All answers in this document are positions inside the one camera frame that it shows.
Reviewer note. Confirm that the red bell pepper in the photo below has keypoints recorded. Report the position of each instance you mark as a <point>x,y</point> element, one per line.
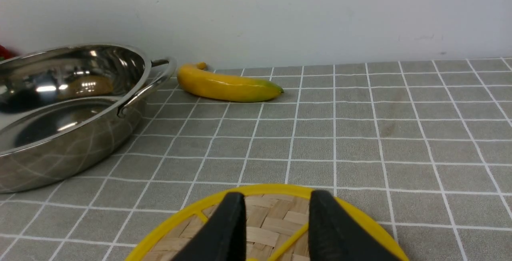
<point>5,54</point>

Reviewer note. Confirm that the woven bamboo steamer lid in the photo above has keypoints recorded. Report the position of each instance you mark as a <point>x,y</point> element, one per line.
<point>277,218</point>

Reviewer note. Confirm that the yellow banana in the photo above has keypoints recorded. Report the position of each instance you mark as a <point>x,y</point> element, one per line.
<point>197,80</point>

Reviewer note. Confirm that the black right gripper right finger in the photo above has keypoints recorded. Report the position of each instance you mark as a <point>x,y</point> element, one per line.
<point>338,231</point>

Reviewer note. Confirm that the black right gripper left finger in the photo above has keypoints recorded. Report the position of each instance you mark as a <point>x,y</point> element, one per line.
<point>223,237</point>

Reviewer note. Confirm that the stainless steel pot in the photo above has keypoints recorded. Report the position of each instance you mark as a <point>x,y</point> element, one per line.
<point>65,109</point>

